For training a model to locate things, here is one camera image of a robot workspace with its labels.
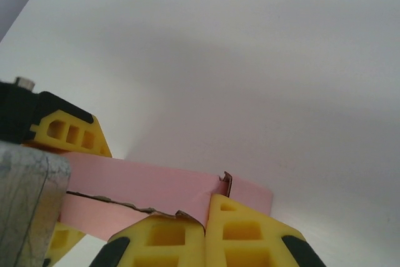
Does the pink paper box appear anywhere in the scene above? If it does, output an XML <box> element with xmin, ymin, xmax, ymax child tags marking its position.
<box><xmin>59</xmin><ymin>151</ymin><xmax>274</xmax><ymax>243</ymax></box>

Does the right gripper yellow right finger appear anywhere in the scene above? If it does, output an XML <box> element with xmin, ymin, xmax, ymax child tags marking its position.
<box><xmin>204</xmin><ymin>193</ymin><xmax>328</xmax><ymax>267</ymax></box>

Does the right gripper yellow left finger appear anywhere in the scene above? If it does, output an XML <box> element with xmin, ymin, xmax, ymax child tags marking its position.
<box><xmin>89</xmin><ymin>209</ymin><xmax>208</xmax><ymax>267</ymax></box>

